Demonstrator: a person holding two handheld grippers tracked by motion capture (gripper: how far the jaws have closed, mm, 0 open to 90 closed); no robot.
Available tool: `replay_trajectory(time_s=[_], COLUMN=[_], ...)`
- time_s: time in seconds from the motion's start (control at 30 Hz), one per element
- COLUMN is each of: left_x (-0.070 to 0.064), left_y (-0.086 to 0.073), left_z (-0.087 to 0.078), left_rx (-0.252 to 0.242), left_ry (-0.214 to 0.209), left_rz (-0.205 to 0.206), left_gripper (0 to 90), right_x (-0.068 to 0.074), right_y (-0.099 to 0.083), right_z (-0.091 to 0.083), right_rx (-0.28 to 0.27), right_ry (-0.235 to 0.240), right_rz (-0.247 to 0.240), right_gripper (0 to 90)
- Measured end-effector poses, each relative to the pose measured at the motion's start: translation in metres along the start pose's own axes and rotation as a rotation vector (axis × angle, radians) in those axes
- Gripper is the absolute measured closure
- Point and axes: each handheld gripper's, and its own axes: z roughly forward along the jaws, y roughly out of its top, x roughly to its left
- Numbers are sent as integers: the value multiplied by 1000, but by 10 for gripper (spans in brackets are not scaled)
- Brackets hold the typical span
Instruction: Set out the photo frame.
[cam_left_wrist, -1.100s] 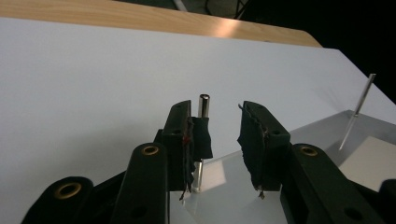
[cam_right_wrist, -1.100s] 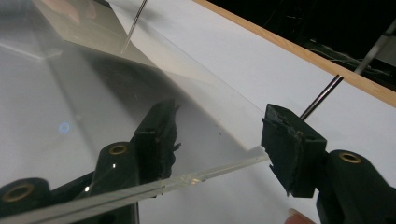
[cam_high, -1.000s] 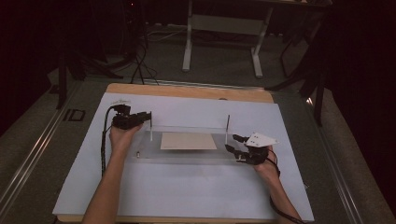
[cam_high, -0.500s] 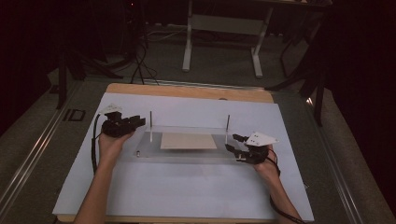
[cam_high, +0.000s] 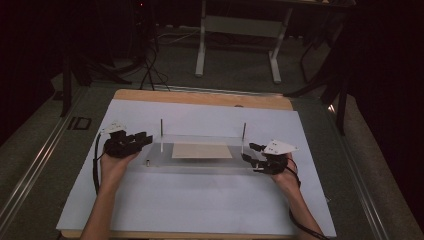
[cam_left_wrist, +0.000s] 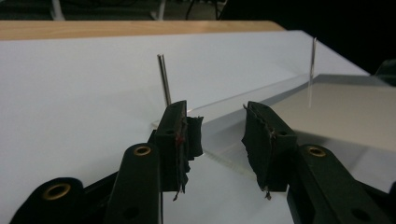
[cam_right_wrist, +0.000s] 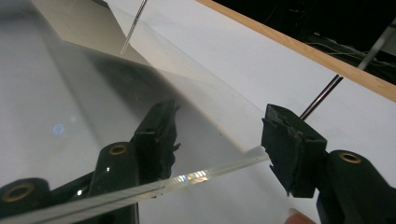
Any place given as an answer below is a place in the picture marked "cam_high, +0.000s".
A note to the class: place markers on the person's right hand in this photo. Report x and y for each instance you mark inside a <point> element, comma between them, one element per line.
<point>288,183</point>

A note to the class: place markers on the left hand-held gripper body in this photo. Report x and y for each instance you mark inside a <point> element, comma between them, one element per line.
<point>118,145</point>

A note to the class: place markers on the white metal desk frame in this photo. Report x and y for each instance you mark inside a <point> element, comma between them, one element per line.
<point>240,26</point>

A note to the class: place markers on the tan flat board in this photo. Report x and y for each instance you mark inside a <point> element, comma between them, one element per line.
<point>201,150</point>

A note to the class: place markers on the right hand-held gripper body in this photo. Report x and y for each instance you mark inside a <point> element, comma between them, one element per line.
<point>278,148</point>

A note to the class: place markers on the white table sheet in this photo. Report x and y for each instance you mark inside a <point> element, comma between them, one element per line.
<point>200,200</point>

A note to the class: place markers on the clear acrylic frame with rods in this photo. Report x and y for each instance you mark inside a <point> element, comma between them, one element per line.
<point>196,163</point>

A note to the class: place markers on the metal floor rail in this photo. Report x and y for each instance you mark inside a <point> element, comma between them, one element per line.
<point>30,173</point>
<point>363,186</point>

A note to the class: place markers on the black metal stand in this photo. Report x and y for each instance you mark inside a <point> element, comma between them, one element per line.
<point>340,100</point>
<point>66,86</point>

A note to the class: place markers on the person's left hand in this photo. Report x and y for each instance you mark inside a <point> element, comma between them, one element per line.
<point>113,170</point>

